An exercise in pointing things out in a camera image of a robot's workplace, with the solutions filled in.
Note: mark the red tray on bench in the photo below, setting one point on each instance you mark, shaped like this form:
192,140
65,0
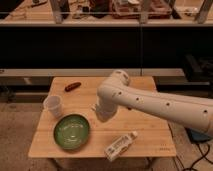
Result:
131,9

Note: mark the blue-black controller box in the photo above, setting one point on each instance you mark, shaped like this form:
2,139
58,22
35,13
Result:
196,137

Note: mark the translucent plastic cup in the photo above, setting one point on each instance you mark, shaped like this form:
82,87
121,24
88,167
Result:
53,104

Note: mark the clear plastic bottle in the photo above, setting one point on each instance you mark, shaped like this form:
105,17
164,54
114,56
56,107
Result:
118,146

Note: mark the brown sausage toy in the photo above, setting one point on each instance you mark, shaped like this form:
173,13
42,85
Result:
72,86

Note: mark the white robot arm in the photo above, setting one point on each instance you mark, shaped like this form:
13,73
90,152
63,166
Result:
191,112

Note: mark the green ceramic bowl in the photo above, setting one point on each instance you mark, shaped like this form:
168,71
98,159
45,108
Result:
71,132

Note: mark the wooden folding table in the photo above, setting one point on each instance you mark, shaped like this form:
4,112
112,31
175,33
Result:
154,139

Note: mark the background shelf bench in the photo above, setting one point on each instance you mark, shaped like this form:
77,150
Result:
45,38

